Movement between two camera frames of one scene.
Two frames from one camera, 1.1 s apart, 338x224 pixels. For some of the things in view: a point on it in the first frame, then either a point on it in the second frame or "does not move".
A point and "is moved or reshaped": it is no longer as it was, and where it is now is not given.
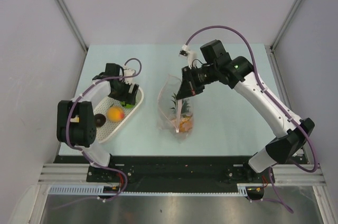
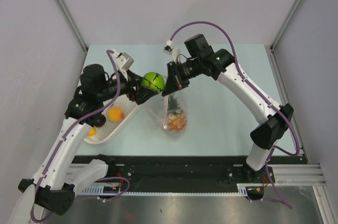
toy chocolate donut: x=100 y=120 does not move
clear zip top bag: x=176 y=117 is moved or reshaped
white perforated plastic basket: x=102 y=102 does not move
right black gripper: x=189 y=87 -> x=172 y=84
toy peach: x=115 y=113 does not move
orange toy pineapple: x=182 y=119 is moved or reshaped
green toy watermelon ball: x=128 y=106 -> x=153 y=81
